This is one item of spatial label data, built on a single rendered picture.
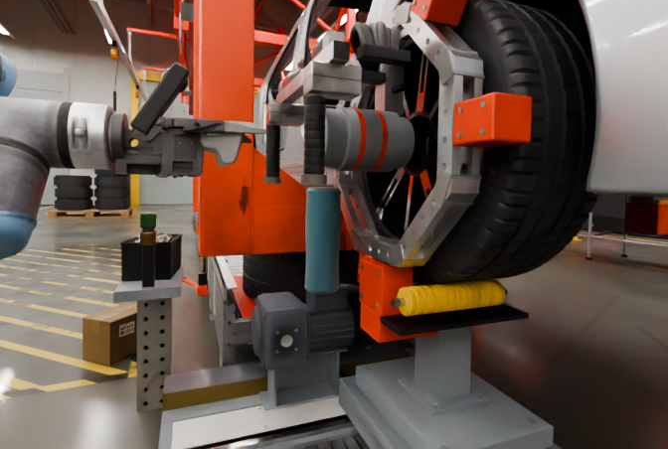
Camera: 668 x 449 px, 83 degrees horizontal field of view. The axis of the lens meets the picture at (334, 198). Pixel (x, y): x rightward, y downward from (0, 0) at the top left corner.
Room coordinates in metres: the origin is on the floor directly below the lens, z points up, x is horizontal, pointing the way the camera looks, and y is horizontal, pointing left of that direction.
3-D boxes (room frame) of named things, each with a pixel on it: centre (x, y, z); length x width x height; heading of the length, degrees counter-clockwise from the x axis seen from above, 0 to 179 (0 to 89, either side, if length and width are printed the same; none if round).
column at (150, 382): (1.27, 0.60, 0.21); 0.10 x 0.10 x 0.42; 21
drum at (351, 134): (0.86, -0.06, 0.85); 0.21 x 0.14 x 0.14; 111
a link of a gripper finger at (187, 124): (0.54, 0.19, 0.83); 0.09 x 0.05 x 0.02; 77
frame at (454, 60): (0.89, -0.12, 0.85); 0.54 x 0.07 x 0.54; 21
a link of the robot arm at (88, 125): (0.53, 0.33, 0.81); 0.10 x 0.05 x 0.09; 21
